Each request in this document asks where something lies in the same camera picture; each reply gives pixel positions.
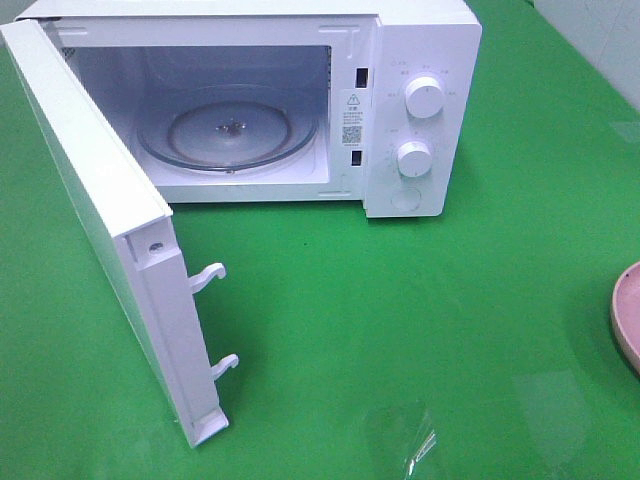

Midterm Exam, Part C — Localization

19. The pink round plate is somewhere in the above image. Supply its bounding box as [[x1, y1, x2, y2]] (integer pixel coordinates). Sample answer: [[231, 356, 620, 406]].
[[610, 262, 640, 373]]

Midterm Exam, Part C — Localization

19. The round microwave door button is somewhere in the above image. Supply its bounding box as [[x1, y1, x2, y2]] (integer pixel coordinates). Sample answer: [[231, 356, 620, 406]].
[[391, 188, 421, 212]]

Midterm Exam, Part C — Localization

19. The white microwave oven body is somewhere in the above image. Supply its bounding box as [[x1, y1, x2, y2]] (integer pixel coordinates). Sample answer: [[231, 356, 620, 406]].
[[10, 1, 482, 218]]

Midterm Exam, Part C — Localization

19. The white microwave knob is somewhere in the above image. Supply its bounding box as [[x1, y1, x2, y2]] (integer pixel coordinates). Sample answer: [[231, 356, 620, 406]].
[[396, 141, 433, 178], [404, 75, 445, 119]]

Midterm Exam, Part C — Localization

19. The white microwave door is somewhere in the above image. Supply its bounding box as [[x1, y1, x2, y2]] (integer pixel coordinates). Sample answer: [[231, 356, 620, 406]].
[[1, 20, 239, 447]]

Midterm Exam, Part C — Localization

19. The glass microwave turntable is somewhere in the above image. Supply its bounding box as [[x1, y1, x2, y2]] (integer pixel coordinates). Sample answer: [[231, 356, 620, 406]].
[[137, 84, 322, 173]]

